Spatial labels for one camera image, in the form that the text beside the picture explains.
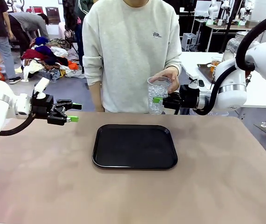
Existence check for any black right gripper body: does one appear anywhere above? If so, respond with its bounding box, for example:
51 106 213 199
170 85 200 111

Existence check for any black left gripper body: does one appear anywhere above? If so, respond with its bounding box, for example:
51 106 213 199
31 94 66 126

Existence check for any tall clear plastic iced cup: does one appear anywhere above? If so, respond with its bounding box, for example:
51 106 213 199
147 76 173 115

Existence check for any person's right forearm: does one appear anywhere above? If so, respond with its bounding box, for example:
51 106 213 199
89 83 104 108

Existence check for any glass drink dispenser jar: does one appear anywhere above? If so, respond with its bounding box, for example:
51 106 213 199
223 31 259 62

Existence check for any person's left hand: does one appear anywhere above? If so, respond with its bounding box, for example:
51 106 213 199
152 67 180 94

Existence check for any dark metal tray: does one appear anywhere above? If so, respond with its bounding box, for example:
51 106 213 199
197 62 217 84

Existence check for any person in grey sweatshirt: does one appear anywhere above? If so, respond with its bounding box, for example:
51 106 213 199
82 0 183 114

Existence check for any pile of colourful clothes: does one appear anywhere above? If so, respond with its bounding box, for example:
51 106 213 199
20 36 87 81

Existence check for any black plastic serving tray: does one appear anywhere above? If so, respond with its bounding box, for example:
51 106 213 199
92 124 178 170

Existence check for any white side table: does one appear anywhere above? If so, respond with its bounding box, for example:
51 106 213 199
180 51 266 109

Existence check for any background person in grey top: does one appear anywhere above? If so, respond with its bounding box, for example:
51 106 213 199
7 11 50 59

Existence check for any white background board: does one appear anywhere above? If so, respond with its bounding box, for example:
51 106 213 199
194 0 214 17

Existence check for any grey metal box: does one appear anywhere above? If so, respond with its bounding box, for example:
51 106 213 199
246 20 260 29

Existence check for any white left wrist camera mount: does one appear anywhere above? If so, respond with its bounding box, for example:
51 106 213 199
34 77 50 100

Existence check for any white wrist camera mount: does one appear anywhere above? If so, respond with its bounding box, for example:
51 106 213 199
34 77 50 100
185 71 205 88

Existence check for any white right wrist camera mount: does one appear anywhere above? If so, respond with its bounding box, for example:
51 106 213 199
185 71 205 88

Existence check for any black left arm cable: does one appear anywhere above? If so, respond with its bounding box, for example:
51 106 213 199
0 114 35 137

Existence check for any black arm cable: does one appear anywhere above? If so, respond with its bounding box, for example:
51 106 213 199
0 114 35 137
193 11 266 116

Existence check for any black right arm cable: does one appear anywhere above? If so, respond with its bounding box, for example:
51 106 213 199
193 11 266 116

